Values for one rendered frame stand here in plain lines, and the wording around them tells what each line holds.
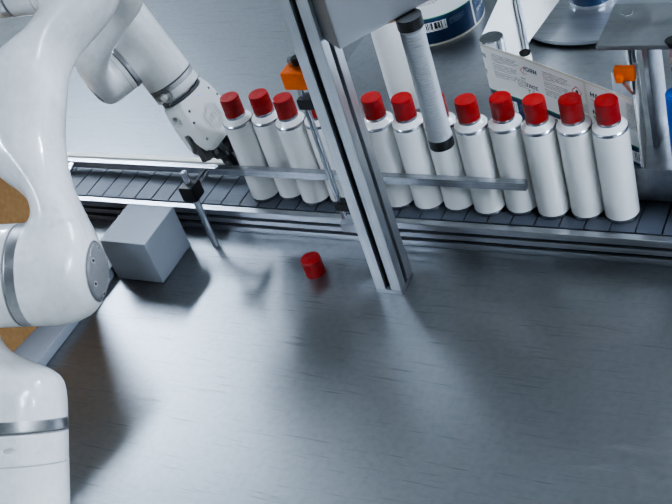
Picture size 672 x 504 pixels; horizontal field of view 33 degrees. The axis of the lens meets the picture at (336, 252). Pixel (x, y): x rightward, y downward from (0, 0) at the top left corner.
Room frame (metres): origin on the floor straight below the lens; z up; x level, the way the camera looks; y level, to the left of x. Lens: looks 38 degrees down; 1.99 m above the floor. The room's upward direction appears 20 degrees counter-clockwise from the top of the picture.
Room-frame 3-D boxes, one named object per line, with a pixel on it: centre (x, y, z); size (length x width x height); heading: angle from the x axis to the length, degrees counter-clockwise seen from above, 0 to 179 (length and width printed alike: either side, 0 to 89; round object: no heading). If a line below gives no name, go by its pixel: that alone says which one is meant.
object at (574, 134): (1.31, -0.38, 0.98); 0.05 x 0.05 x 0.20
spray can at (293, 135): (1.59, 0.00, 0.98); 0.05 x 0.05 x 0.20
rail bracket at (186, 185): (1.64, 0.18, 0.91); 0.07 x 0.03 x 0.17; 143
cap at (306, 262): (1.46, 0.04, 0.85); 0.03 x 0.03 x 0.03
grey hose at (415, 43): (1.32, -0.19, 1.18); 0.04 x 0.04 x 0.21
